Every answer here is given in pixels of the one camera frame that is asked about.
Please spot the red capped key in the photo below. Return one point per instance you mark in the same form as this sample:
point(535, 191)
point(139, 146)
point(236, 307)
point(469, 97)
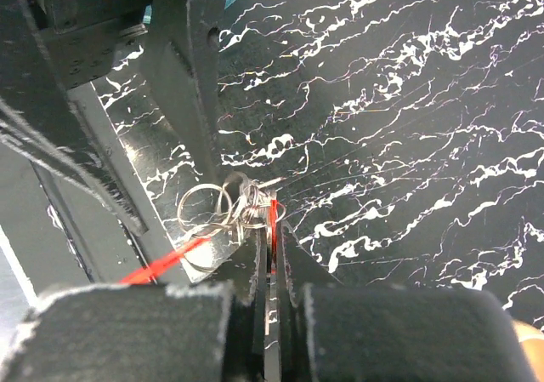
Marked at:
point(276, 212)

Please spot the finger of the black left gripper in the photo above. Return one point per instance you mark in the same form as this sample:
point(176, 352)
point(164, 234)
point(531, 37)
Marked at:
point(39, 121)
point(181, 69)

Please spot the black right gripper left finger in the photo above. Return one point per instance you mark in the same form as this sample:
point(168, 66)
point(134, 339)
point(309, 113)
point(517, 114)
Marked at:
point(209, 331)

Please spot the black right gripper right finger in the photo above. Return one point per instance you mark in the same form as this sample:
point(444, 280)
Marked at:
point(332, 332)

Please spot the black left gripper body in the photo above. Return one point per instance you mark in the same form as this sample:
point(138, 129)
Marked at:
point(81, 36)

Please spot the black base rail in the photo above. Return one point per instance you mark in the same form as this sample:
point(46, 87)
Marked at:
point(62, 235)

